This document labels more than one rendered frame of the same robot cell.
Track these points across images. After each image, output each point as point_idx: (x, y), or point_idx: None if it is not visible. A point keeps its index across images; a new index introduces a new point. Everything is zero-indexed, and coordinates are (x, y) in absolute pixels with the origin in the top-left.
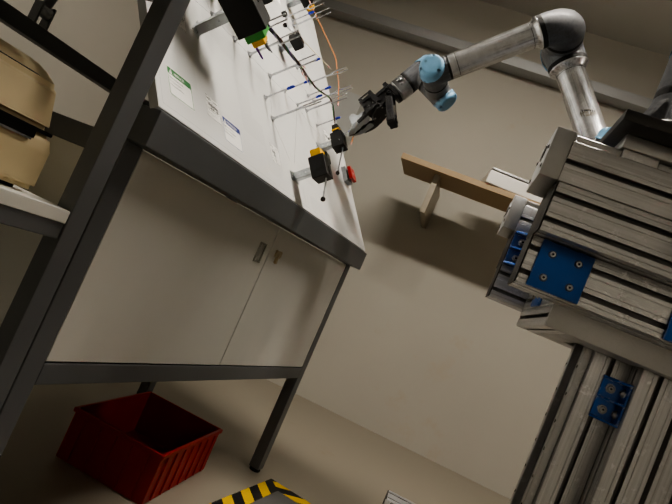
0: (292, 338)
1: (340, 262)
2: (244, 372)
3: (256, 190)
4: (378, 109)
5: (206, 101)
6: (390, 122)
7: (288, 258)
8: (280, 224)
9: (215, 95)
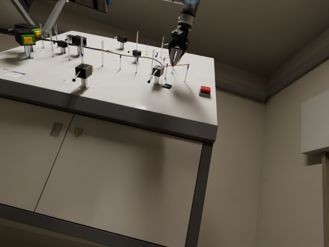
0: (140, 208)
1: (188, 139)
2: (70, 228)
3: (19, 88)
4: (174, 39)
5: (1, 68)
6: (171, 36)
7: (95, 134)
8: (55, 106)
9: (15, 67)
